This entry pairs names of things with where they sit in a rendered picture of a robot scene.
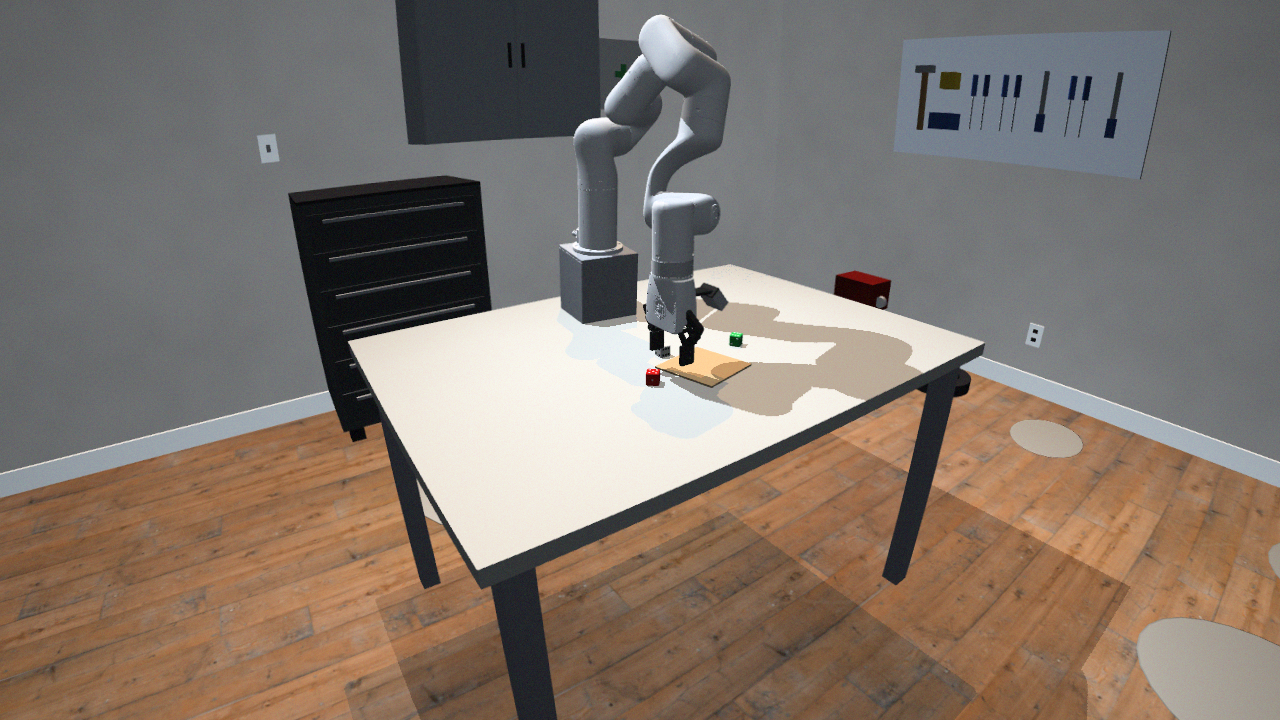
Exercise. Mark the tan flat mat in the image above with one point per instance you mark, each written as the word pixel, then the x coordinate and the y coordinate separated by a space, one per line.
pixel 709 368

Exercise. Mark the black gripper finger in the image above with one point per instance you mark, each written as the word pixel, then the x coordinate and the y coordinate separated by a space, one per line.
pixel 656 335
pixel 687 349

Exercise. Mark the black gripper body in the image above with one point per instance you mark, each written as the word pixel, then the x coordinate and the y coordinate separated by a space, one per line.
pixel 668 300

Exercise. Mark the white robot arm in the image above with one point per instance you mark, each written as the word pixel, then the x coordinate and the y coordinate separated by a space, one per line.
pixel 682 65

